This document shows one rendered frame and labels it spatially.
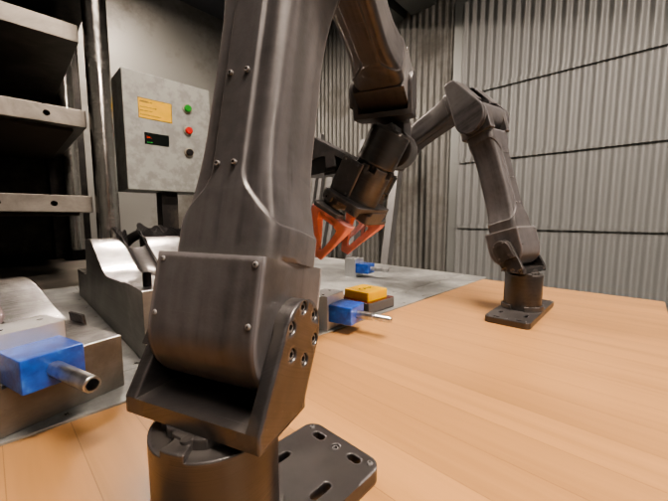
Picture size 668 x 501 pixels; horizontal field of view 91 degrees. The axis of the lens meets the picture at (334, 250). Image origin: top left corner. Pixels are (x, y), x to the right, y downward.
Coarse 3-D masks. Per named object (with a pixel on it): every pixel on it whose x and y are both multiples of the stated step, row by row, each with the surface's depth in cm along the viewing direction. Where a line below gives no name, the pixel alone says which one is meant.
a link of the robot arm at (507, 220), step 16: (496, 112) 63; (480, 128) 62; (496, 128) 64; (480, 144) 63; (496, 144) 61; (480, 160) 64; (496, 160) 61; (480, 176) 64; (496, 176) 61; (512, 176) 62; (496, 192) 62; (512, 192) 60; (496, 208) 62; (512, 208) 59; (496, 224) 61; (512, 224) 59; (528, 224) 61; (496, 240) 61; (512, 240) 58; (528, 240) 59; (528, 256) 59
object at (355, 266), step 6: (348, 258) 96; (354, 258) 96; (360, 258) 97; (348, 264) 96; (354, 264) 95; (360, 264) 94; (366, 264) 93; (372, 264) 95; (348, 270) 97; (354, 270) 95; (360, 270) 95; (366, 270) 93; (372, 270) 96; (378, 270) 93; (384, 270) 92; (354, 276) 96
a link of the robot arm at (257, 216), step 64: (256, 0) 17; (320, 0) 20; (256, 64) 17; (320, 64) 21; (256, 128) 16; (256, 192) 16; (192, 256) 16; (256, 256) 15; (192, 320) 16; (256, 320) 14; (256, 384) 15
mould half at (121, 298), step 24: (96, 240) 61; (120, 240) 63; (168, 240) 68; (96, 264) 57; (120, 264) 56; (96, 288) 58; (120, 288) 45; (144, 288) 39; (96, 312) 60; (120, 312) 46; (144, 312) 38; (144, 336) 39
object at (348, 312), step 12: (324, 300) 50; (336, 300) 53; (348, 300) 53; (324, 312) 51; (336, 312) 50; (348, 312) 49; (360, 312) 50; (372, 312) 49; (324, 324) 51; (336, 324) 53; (348, 324) 49
